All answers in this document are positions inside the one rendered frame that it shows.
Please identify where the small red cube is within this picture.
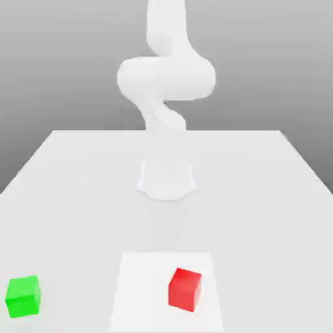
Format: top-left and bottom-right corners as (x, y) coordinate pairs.
(167, 267), (203, 313)

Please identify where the small green cube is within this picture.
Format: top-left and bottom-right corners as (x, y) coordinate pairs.
(5, 274), (42, 319)

